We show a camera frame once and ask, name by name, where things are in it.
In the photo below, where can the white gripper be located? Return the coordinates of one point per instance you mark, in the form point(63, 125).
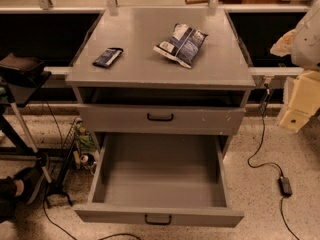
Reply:
point(308, 45)

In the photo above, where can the blue chip bag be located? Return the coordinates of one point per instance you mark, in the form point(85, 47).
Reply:
point(183, 46)

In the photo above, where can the grey drawer cabinet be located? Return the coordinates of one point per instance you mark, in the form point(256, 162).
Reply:
point(219, 76)

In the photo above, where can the open grey lower drawer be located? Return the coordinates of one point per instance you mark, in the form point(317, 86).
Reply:
point(160, 174)

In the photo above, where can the grey upper drawer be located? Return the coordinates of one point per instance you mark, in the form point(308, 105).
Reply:
point(187, 120)

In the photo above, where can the wooden stick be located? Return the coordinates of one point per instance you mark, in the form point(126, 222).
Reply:
point(189, 2)

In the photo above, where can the black shoe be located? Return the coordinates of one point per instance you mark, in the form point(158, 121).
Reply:
point(32, 178)

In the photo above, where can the black upper drawer handle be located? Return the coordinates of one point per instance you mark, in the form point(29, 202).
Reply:
point(156, 118)

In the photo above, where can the black drawer handle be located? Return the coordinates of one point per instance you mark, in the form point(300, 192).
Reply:
point(160, 220)
point(156, 118)

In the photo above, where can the black lower drawer handle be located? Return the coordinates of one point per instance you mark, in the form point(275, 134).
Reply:
point(160, 220)

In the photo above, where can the black wire basket with items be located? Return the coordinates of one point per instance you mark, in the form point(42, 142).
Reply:
point(83, 149)

